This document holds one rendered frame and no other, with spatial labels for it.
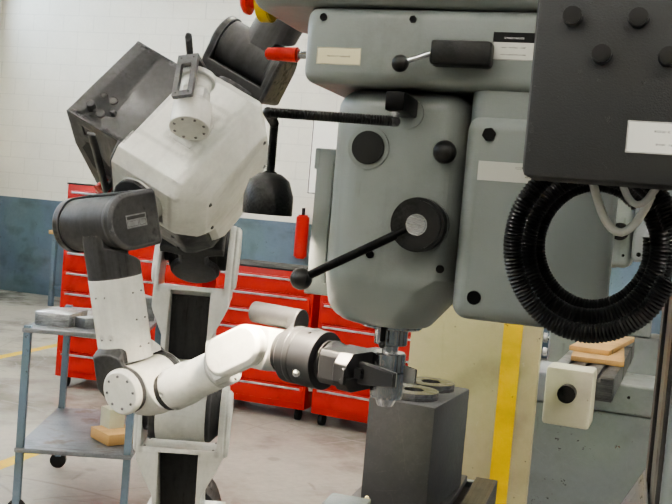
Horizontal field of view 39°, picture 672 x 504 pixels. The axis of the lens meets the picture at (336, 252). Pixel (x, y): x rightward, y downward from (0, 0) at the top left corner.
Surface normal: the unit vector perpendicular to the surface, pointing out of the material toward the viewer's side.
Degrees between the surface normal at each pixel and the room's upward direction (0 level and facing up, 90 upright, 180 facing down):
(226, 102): 58
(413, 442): 90
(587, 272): 90
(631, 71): 90
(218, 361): 82
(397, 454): 90
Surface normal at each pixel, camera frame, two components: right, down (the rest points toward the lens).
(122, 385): -0.46, 0.15
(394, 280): -0.30, 0.34
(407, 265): -0.29, 0.03
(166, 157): 0.07, -0.48
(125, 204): 0.81, -0.04
